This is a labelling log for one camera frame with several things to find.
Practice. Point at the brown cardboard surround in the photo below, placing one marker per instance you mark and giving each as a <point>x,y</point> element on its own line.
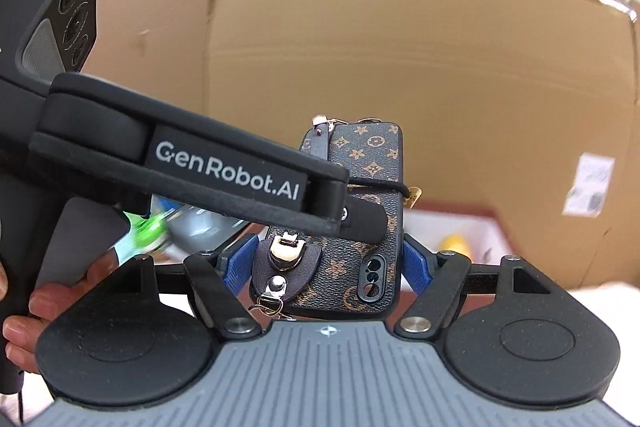
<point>525,109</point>

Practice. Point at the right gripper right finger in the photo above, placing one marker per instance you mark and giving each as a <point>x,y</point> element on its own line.
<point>420,267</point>

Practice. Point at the green mosquito repellent device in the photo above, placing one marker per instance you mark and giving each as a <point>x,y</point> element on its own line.
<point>149,234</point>

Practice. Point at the person's left hand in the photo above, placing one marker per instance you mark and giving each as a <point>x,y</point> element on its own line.
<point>48,302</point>

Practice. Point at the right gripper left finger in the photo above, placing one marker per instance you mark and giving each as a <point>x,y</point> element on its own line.
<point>232,263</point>

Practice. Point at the brown monogram phone case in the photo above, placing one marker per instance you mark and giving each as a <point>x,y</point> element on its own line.
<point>353,275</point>

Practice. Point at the yellow object in box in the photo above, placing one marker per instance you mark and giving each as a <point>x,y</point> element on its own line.
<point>457,244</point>

